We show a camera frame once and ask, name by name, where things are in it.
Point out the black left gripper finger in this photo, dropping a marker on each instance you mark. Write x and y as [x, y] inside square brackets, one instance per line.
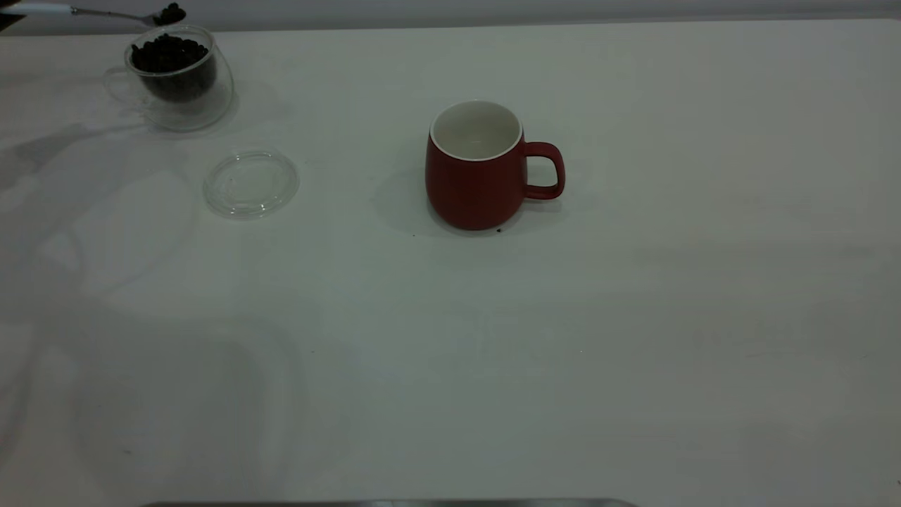
[8, 22]

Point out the few scooped coffee beans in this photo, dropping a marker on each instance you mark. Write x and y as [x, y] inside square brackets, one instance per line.
[171, 13]

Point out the clear glass saucer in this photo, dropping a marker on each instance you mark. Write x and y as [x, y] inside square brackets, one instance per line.
[250, 184]

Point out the red ceramic mug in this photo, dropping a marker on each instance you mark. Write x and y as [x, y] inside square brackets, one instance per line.
[471, 190]

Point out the dark coffee beans pile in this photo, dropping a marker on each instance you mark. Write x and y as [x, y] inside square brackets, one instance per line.
[171, 63]

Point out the clear glass cup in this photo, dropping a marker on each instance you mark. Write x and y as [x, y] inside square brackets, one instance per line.
[204, 98]

